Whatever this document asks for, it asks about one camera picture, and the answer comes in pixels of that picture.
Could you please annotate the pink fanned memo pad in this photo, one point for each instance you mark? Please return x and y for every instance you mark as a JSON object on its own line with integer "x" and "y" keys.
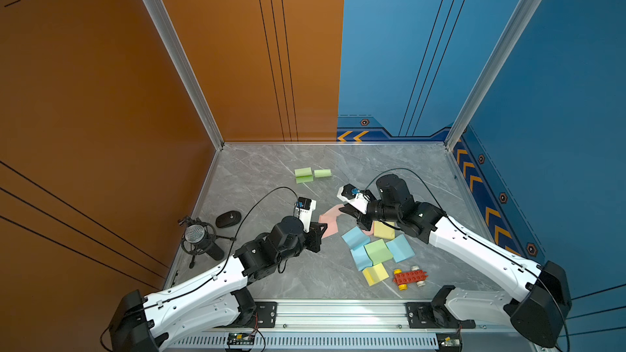
{"x": 331, "y": 221}

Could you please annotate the yellow memo pad front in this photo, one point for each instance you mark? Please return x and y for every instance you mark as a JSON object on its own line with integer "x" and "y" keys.
{"x": 375, "y": 274}

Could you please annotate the black microphone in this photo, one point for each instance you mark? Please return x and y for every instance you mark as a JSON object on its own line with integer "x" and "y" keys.
{"x": 201, "y": 238}

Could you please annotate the left circuit board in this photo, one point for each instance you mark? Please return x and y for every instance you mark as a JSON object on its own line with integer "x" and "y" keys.
{"x": 242, "y": 339}

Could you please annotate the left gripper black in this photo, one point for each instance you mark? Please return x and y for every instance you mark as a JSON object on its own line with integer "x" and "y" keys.
{"x": 315, "y": 239}

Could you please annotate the blue memo pad lower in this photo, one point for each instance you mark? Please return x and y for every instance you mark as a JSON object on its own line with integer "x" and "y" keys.
{"x": 361, "y": 258}

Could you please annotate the blue memo pad upper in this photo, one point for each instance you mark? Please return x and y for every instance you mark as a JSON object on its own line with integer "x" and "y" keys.
{"x": 355, "y": 238}

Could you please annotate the circuit board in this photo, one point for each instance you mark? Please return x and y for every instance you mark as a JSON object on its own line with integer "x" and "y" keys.
{"x": 449, "y": 343}
{"x": 242, "y": 339}

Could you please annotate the torn green memo page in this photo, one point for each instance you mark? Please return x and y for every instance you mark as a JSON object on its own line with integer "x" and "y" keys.
{"x": 322, "y": 173}

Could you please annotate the right circuit board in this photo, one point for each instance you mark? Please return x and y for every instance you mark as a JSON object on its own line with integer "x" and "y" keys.
{"x": 449, "y": 343}

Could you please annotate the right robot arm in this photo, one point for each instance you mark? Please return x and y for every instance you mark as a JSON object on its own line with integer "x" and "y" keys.
{"x": 536, "y": 297}

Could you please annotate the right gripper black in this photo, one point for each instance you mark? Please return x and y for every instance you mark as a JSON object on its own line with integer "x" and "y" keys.
{"x": 361, "y": 220}

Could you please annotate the black computer mouse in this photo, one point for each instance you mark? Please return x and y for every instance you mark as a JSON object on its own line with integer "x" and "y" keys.
{"x": 228, "y": 219}

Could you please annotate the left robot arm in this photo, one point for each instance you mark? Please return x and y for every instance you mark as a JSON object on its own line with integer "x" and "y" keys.
{"x": 217, "y": 298}

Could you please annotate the blue memo pad right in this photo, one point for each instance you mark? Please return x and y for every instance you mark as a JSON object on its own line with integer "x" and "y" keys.
{"x": 400, "y": 249}

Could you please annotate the blue memo pad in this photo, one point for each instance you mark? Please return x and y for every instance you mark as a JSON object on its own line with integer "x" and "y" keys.
{"x": 361, "y": 258}
{"x": 400, "y": 249}
{"x": 355, "y": 238}

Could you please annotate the aluminium front rail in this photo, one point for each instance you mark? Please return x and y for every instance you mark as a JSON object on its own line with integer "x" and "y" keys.
{"x": 353, "y": 325}

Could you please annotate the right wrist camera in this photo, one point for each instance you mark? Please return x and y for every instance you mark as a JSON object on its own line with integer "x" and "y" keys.
{"x": 349, "y": 194}

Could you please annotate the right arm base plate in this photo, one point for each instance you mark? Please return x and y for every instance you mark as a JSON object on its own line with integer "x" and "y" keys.
{"x": 425, "y": 315}

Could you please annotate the yellow memo pad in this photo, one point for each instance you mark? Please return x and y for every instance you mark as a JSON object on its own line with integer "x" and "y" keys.
{"x": 385, "y": 231}
{"x": 375, "y": 274}

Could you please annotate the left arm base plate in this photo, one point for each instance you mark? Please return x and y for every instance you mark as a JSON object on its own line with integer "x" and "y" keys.
{"x": 264, "y": 316}

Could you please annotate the green memo pad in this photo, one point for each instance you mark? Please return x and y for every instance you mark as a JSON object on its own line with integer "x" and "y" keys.
{"x": 304, "y": 175}
{"x": 378, "y": 252}

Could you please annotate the red toy car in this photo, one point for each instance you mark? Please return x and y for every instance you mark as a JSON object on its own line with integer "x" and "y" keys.
{"x": 415, "y": 276}

